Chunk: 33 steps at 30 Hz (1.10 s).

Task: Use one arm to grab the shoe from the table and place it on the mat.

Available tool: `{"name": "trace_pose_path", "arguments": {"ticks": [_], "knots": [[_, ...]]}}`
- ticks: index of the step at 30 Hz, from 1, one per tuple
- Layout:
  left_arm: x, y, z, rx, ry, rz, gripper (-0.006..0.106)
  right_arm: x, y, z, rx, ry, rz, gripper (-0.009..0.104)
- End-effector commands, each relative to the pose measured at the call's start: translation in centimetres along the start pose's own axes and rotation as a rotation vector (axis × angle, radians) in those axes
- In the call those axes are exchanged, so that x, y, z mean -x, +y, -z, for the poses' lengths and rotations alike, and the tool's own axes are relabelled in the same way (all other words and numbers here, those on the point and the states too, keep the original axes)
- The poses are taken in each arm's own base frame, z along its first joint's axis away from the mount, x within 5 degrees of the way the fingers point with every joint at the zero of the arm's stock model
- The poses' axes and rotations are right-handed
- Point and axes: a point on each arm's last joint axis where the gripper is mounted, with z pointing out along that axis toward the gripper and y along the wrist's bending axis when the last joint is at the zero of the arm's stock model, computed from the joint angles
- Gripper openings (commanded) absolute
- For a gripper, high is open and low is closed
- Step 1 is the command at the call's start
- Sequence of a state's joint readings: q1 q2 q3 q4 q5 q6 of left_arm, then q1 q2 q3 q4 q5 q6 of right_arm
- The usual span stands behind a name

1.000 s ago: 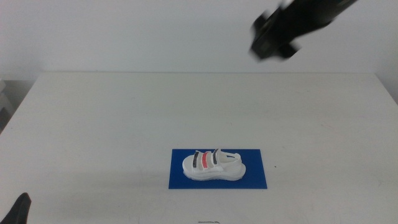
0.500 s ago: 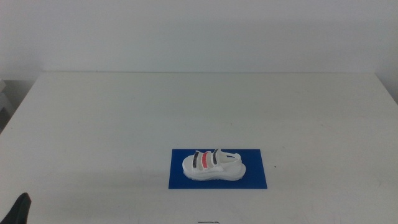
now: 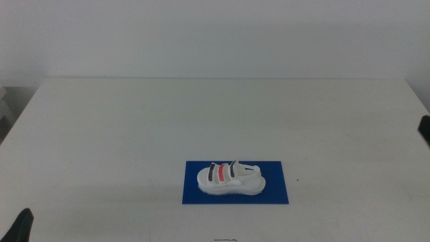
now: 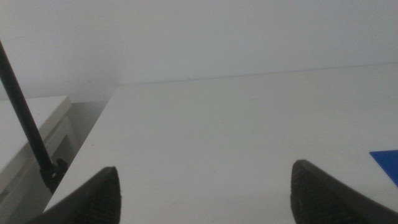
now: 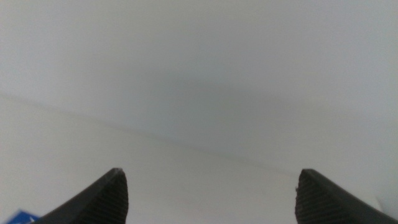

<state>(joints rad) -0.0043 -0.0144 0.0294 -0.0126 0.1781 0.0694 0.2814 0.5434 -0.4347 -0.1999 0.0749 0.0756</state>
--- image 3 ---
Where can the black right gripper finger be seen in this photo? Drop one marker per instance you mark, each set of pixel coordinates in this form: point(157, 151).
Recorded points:
point(426, 129)

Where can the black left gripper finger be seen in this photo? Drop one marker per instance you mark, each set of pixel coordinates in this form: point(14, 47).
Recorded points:
point(21, 228)

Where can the blue rectangular mat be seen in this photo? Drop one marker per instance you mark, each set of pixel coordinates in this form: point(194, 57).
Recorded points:
point(275, 195)

